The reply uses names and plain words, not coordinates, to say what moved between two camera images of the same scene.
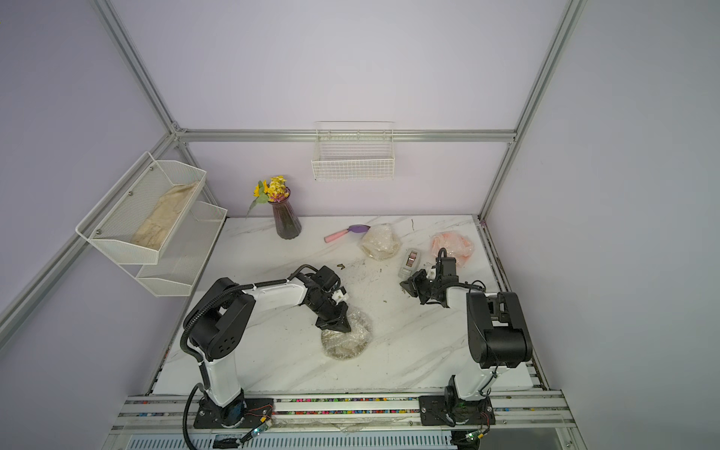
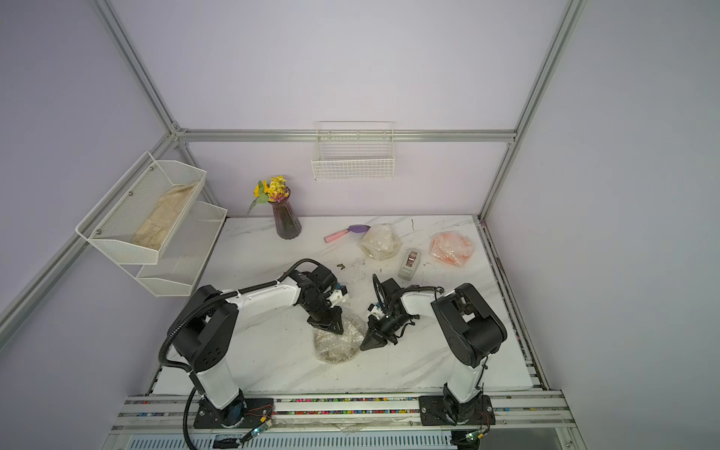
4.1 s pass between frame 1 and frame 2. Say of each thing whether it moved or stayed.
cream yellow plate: stayed
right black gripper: moved
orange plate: stayed
